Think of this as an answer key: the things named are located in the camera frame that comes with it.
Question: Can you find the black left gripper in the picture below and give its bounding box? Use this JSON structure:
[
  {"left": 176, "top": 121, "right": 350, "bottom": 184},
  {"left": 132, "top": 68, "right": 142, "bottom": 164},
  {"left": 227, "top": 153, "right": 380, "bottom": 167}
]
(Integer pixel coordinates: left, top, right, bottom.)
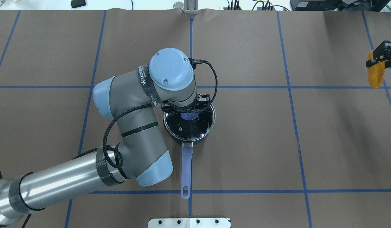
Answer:
[{"left": 161, "top": 94, "right": 211, "bottom": 114}]

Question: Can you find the black small box on desk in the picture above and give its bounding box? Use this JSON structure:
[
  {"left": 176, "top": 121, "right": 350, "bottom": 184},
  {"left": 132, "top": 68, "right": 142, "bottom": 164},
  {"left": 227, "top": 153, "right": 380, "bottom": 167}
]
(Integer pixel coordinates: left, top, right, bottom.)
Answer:
[{"left": 70, "top": 0, "right": 87, "bottom": 9}]

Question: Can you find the yellow toy corn cob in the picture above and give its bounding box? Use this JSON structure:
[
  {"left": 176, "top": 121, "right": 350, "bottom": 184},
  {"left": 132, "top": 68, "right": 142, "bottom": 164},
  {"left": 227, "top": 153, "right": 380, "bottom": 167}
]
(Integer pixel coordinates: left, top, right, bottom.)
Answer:
[{"left": 366, "top": 51, "right": 386, "bottom": 89}]

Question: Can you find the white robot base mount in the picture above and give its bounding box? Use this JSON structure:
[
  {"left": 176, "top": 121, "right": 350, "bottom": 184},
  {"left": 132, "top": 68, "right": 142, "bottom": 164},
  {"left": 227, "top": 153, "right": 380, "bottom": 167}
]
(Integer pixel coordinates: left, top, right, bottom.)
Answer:
[{"left": 147, "top": 218, "right": 232, "bottom": 228}]

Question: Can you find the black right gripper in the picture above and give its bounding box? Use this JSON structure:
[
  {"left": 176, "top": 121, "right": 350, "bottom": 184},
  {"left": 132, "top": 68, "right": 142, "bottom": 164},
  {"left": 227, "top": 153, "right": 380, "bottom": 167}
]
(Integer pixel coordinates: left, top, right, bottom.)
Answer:
[{"left": 366, "top": 40, "right": 391, "bottom": 68}]

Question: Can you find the aluminium frame post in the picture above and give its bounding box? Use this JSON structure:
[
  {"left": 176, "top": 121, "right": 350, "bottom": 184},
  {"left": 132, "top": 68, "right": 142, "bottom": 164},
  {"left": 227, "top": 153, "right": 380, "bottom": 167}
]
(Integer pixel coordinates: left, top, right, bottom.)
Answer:
[{"left": 183, "top": 0, "right": 199, "bottom": 15}]

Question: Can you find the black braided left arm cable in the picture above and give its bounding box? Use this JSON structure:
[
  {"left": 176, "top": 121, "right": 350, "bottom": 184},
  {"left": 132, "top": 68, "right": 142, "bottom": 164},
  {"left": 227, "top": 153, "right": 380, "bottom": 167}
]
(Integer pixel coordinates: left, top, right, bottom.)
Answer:
[{"left": 102, "top": 58, "right": 218, "bottom": 168}]

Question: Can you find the glass pot lid purple knob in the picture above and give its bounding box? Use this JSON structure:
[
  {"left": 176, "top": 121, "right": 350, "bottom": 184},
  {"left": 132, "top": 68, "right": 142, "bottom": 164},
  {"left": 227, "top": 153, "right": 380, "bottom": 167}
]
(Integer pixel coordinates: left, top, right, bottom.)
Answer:
[{"left": 163, "top": 105, "right": 216, "bottom": 144}]

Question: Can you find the dark blue saucepan purple handle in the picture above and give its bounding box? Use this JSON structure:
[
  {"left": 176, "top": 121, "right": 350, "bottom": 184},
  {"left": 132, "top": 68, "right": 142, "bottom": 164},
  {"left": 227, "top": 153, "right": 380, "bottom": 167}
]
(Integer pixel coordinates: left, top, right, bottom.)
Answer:
[{"left": 163, "top": 103, "right": 216, "bottom": 200}]

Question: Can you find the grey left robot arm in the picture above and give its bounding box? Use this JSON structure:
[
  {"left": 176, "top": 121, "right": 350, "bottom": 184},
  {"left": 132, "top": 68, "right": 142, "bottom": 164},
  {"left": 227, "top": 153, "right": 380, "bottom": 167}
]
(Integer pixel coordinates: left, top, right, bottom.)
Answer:
[{"left": 0, "top": 48, "right": 216, "bottom": 228}]

